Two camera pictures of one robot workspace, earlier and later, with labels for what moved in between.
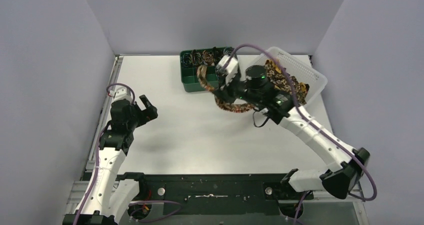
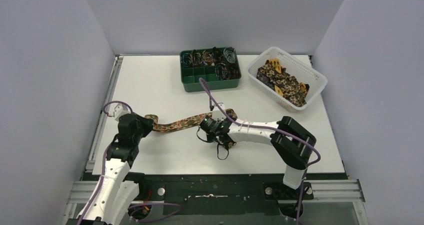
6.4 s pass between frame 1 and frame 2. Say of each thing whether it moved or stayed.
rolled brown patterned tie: stayed
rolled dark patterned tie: stayed
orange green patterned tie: moved
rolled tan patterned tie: stayed
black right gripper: moved
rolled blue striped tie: stayed
